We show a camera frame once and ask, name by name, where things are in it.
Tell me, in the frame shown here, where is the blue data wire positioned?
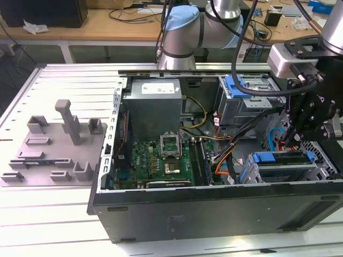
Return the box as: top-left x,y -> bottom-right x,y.
269,127 -> 286,154

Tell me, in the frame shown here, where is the black desktop computer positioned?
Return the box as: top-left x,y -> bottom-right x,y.
241,7 -> 251,27

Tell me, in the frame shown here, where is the grey parts rack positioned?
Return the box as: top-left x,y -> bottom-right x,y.
1,99 -> 108,190

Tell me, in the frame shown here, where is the large black box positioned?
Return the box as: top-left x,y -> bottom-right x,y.
0,0 -> 88,29

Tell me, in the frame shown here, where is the wooden desk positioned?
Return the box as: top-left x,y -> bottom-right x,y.
0,0 -> 343,45

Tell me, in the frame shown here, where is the blue cardboard box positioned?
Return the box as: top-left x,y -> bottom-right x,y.
307,0 -> 335,13

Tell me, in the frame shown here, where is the grey power supply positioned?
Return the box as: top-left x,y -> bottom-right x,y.
122,79 -> 183,142

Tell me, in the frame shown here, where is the black cable bundle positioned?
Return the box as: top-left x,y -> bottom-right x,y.
211,107 -> 285,185

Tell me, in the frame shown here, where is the yellow and black wire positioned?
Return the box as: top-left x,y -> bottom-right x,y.
182,96 -> 208,131

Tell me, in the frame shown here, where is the orange flat wire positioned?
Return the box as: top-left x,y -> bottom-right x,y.
214,160 -> 231,176

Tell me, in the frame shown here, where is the blue plastic drive latch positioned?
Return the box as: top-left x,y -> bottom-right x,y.
225,76 -> 253,99

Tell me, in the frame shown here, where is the metal socket cover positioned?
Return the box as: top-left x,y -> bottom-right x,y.
160,131 -> 183,158

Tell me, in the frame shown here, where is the metal disk bay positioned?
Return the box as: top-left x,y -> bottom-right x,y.
240,151 -> 330,184

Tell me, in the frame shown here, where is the black PC case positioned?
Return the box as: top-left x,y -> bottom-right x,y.
87,63 -> 343,244

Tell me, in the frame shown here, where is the crumpled white paper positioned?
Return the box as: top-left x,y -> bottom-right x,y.
23,18 -> 50,35

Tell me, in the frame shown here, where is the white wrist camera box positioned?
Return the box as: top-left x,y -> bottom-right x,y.
267,36 -> 338,80

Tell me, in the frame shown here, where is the small dark box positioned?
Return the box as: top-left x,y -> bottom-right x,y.
264,9 -> 282,27

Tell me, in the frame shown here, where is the black RAM slot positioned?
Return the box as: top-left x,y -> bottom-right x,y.
195,138 -> 207,186
189,138 -> 200,186

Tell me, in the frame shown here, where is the black graphics card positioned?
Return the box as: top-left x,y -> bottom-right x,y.
145,179 -> 194,188

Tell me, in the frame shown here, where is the black case fan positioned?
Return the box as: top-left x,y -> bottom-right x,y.
114,109 -> 132,172

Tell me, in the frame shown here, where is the metal optical drive cage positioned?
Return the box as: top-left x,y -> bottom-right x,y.
217,74 -> 287,129

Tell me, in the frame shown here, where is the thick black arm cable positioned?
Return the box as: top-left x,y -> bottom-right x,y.
232,0 -> 326,99

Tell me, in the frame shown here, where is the green motherboard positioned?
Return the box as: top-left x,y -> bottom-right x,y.
112,133 -> 223,190

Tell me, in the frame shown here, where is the hard disk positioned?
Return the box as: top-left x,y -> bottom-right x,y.
240,150 -> 315,185

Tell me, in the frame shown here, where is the CPU socket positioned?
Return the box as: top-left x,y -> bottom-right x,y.
162,157 -> 182,175

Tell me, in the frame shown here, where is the clear plastic bag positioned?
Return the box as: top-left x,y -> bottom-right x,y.
291,14 -> 322,31

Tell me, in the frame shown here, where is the white paper sheet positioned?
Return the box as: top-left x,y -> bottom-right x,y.
282,5 -> 313,17

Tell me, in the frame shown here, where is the multicoloured power wire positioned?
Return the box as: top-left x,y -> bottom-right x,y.
277,138 -> 298,153

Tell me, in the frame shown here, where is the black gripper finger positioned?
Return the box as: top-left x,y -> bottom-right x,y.
282,107 -> 326,147

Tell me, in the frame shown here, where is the thin black hanging cable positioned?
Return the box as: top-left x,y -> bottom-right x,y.
154,0 -> 175,64

